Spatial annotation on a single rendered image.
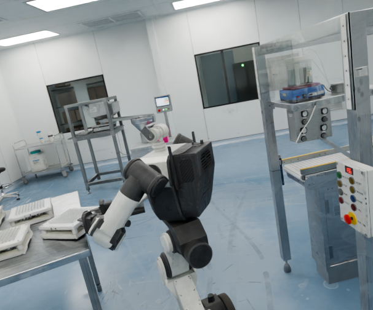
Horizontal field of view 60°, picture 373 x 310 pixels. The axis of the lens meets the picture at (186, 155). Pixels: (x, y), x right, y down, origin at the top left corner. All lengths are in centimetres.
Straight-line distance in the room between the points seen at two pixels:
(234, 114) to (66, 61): 382
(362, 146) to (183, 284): 113
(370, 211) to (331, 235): 108
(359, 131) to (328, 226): 110
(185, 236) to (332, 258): 132
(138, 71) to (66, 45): 165
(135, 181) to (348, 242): 167
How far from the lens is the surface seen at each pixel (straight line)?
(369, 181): 130
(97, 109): 539
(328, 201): 229
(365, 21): 137
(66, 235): 179
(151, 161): 133
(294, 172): 218
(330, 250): 245
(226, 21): 720
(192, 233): 142
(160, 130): 141
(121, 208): 124
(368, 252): 157
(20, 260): 178
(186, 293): 187
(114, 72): 737
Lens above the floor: 154
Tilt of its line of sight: 13 degrees down
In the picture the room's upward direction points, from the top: 11 degrees counter-clockwise
